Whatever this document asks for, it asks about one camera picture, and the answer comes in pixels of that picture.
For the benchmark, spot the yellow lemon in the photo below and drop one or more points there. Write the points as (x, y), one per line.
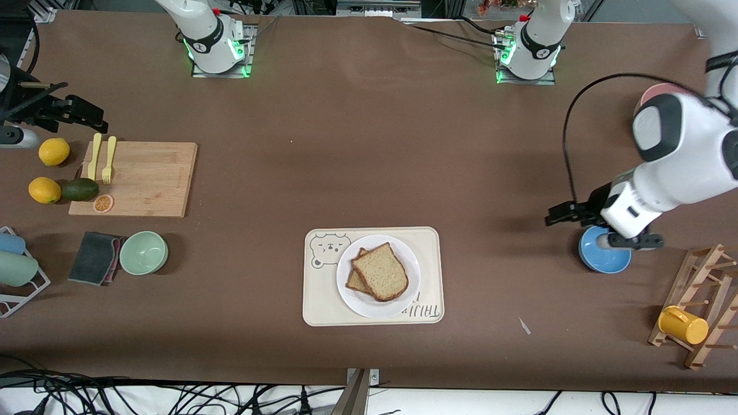
(45, 191)
(54, 152)

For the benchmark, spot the grey folded cloth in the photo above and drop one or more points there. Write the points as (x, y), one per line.
(92, 259)

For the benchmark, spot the yellow mug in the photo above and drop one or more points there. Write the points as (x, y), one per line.
(683, 325)

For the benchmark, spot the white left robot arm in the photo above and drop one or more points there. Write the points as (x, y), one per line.
(680, 173)

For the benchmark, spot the orange fruit slice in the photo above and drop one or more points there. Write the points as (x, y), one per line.
(104, 203)

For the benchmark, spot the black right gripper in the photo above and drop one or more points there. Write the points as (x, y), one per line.
(26, 107)

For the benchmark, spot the pale green bowl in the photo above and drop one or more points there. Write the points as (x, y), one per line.
(143, 253)

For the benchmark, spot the white round plate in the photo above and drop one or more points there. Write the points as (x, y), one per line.
(377, 308)

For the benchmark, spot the yellow plastic knife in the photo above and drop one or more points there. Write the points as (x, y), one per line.
(94, 155)

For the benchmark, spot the metal table bracket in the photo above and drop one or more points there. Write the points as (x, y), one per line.
(358, 395)

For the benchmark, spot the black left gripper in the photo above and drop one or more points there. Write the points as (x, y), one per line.
(592, 207)

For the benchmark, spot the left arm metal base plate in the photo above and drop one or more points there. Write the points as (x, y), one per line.
(550, 79)

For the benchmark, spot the wooden cup rack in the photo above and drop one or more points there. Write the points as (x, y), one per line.
(712, 288)

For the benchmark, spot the small white tape scrap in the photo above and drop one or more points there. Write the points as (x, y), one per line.
(524, 325)

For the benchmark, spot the cream bear print tray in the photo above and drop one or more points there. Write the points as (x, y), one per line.
(323, 300)

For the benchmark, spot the blue bowl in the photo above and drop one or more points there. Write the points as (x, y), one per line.
(605, 262)

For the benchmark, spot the pale green cup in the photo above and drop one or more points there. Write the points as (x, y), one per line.
(16, 269)

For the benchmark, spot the wooden cutting board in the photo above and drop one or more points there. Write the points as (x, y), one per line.
(144, 178)

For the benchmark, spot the dark green avocado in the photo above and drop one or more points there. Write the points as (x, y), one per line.
(80, 189)

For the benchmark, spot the pink bowl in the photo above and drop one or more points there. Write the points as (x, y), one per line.
(657, 89)

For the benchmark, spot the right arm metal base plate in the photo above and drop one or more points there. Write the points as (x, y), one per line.
(249, 52)

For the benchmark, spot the light brown bread slice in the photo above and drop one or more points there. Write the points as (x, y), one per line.
(380, 272)

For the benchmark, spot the brown bread slice under egg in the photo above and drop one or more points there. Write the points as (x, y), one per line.
(353, 282)

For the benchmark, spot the aluminium frame profile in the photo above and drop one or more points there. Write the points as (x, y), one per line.
(43, 11)

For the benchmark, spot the light blue cup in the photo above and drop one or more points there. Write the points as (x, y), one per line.
(11, 243)

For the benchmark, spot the yellow plastic fork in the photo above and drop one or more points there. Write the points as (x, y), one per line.
(109, 155)

